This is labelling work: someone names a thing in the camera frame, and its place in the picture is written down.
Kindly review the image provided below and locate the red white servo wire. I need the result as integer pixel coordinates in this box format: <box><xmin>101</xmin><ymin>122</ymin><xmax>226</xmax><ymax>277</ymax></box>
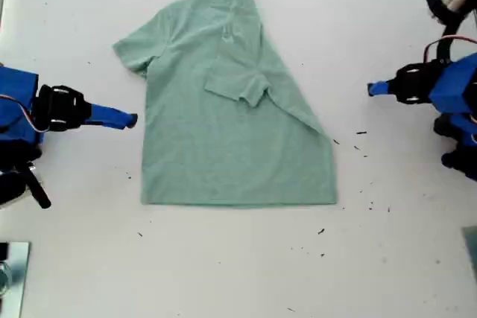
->
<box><xmin>424</xmin><ymin>35</ymin><xmax>477</xmax><ymax>69</ymax></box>
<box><xmin>0</xmin><ymin>93</ymin><xmax>39</xmax><ymax>133</ymax></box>

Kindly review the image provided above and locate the short black camera stalk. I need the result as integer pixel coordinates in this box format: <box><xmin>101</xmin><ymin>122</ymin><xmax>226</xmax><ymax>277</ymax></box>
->
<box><xmin>434</xmin><ymin>12</ymin><xmax>473</xmax><ymax>64</ymax></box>

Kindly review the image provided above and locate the green t-shirt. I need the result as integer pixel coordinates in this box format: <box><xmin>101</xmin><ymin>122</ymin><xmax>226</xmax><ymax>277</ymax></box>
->
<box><xmin>112</xmin><ymin>0</ymin><xmax>338</xmax><ymax>208</ymax></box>

